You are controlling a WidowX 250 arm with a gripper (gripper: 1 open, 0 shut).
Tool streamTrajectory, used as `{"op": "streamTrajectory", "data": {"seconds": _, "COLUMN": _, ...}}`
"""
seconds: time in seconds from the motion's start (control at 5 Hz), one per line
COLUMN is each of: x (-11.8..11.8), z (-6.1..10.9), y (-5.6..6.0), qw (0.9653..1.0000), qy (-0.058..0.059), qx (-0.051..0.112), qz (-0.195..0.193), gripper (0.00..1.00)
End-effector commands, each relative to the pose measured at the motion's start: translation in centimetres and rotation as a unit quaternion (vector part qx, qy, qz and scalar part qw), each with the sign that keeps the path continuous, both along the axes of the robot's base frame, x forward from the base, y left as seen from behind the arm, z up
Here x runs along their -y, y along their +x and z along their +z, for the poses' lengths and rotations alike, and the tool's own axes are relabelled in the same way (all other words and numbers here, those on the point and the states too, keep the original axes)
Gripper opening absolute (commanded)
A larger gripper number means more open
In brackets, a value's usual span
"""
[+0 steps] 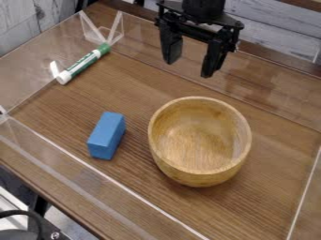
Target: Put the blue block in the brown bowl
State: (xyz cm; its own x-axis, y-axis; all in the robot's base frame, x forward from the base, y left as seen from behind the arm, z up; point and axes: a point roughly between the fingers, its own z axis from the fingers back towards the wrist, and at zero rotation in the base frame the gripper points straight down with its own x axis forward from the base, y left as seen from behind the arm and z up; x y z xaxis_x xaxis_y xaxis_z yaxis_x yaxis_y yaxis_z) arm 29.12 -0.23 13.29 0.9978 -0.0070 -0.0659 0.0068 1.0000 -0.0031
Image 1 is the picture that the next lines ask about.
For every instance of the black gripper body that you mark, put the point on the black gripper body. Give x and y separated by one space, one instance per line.
198 19

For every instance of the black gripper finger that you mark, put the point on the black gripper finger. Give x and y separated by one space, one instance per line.
214 58
170 45

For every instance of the blue rectangular block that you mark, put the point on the blue rectangular block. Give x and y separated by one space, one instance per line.
106 135

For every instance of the brown wooden bowl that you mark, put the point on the brown wooden bowl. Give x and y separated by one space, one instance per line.
199 138

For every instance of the green and white marker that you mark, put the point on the green and white marker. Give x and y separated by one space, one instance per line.
63 76

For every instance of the clear acrylic front barrier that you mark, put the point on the clear acrylic front barrier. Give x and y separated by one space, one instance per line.
106 206

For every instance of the clear acrylic triangular bracket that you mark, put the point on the clear acrylic triangular bracket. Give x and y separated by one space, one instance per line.
102 34

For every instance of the black metal base bracket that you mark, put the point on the black metal base bracket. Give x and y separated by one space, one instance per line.
51 232

